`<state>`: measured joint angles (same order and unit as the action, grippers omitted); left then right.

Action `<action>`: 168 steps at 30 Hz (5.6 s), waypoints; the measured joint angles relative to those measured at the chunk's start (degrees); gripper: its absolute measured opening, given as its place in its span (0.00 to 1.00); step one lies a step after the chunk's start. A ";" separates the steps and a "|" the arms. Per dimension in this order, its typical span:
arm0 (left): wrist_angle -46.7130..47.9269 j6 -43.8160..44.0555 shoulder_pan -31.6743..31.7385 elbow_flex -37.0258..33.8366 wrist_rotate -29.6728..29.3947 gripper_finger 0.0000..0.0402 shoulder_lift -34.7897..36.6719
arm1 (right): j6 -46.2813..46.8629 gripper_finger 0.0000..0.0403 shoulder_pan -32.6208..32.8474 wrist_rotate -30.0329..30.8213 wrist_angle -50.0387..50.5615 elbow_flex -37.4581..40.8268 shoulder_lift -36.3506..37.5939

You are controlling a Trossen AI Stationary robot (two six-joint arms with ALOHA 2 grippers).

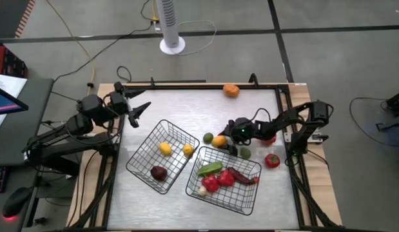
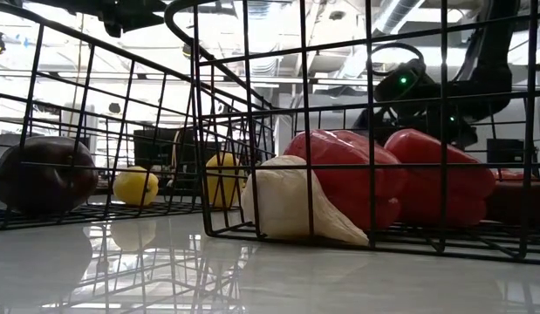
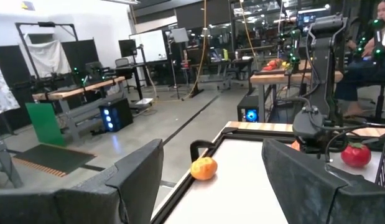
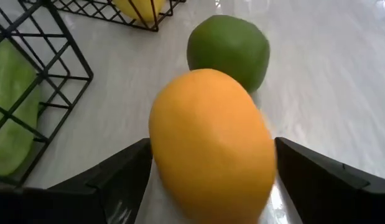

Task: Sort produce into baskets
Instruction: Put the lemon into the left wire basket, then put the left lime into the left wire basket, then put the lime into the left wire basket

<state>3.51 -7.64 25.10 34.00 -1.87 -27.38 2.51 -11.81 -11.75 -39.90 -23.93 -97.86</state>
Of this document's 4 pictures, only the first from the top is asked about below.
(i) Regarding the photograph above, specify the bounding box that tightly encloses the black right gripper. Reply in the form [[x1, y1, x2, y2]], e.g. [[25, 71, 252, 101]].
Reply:
[[217, 117, 255, 157]]

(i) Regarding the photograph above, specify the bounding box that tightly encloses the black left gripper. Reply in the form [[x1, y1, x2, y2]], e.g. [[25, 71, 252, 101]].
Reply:
[[108, 81, 152, 129]]

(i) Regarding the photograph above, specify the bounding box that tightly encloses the yellow-orange mango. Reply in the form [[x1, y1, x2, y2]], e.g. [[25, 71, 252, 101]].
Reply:
[[211, 135, 228, 148]]

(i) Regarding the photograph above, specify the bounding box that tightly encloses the green cucumber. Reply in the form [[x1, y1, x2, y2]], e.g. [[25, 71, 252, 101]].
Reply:
[[197, 161, 224, 177]]

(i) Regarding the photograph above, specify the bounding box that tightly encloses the dark red chili pepper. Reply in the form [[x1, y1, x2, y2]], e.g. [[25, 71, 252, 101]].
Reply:
[[227, 166, 257, 186]]

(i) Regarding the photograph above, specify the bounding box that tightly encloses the red bell pepper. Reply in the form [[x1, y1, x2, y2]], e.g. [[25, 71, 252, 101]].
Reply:
[[217, 169, 236, 188], [200, 174, 220, 193]]

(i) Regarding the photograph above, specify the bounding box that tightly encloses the orange-red tomato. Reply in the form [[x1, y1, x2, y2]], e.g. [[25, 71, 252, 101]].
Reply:
[[260, 134, 278, 146]]

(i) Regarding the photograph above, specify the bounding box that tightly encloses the large yellow lemon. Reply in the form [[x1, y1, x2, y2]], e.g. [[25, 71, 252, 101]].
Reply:
[[158, 142, 173, 157]]

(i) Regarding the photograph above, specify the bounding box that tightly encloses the black wire basket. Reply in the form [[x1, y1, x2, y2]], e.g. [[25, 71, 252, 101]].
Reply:
[[125, 119, 200, 195], [185, 146, 262, 217]]

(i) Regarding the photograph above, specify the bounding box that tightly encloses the red tomato with green stem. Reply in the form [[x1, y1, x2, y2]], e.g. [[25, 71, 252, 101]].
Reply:
[[264, 153, 281, 169]]

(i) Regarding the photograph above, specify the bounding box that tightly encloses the orange fruit with rough skin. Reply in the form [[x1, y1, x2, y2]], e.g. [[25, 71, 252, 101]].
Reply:
[[222, 83, 240, 99]]

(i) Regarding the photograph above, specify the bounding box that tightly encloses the dark red apple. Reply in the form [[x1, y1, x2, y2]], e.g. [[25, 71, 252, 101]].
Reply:
[[150, 165, 168, 182]]

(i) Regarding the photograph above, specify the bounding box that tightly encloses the white tower fan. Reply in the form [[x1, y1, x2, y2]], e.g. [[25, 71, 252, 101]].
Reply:
[[155, 0, 186, 55]]

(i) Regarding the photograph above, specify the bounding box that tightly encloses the dark grey desk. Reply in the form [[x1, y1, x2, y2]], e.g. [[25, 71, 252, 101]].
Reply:
[[0, 77, 55, 167]]

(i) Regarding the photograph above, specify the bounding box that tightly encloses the white paper sheet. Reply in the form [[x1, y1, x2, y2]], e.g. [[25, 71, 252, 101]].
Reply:
[[0, 73, 28, 133]]

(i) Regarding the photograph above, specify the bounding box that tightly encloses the computer monitor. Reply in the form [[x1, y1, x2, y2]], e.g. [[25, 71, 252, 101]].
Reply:
[[0, 84, 30, 117]]

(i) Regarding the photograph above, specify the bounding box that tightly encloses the red and black box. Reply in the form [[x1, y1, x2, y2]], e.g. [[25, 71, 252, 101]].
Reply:
[[0, 44, 28, 79]]

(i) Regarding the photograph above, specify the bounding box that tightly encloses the dark mat with orange edge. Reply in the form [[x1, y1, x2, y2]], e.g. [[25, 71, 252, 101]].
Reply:
[[0, 0, 37, 39]]

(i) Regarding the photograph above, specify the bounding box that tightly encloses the black computer mouse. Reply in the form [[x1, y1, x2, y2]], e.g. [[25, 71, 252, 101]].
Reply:
[[1, 186, 34, 220]]

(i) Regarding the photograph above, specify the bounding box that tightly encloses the black device box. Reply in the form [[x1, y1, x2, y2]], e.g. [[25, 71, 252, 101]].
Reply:
[[385, 89, 399, 117]]

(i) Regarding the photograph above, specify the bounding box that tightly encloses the black looped cable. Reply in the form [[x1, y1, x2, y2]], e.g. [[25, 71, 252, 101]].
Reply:
[[116, 65, 133, 83]]

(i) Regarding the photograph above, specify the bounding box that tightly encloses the long black floor cable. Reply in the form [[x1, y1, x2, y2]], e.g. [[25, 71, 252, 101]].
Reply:
[[52, 0, 160, 84]]

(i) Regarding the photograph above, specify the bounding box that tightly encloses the black aluminium table frame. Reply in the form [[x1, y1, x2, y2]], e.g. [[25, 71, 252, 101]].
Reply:
[[66, 73, 345, 232]]

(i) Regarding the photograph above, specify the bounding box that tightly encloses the yellow cable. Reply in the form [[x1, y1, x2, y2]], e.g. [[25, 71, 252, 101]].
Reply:
[[45, 0, 96, 97]]

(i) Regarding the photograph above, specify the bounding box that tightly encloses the white cable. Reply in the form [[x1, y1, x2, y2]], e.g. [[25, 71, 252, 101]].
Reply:
[[153, 19, 217, 57]]

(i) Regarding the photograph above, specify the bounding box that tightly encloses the thin black cable loop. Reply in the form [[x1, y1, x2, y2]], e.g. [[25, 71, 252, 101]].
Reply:
[[348, 96, 399, 149]]

